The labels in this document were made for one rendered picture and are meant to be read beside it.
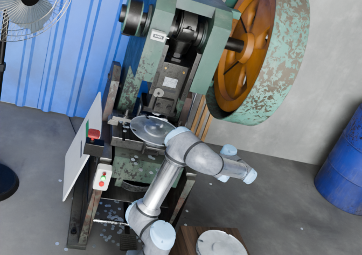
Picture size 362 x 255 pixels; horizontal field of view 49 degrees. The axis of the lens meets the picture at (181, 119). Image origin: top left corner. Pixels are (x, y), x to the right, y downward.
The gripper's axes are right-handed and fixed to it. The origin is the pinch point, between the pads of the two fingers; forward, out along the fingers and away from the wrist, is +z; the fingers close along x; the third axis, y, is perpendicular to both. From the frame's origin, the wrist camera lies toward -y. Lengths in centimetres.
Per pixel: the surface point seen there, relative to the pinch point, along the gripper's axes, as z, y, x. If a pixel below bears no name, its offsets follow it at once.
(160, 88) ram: 17.7, -0.2, -24.1
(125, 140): 23.0, 11.1, 8.3
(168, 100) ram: 12.0, -1.9, -19.0
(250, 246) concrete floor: -61, -57, 78
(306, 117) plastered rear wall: -45, -207, 28
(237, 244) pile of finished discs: -55, -6, 40
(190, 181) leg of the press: -16.7, -0.8, 17.0
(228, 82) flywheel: -5.5, -36.4, -31.1
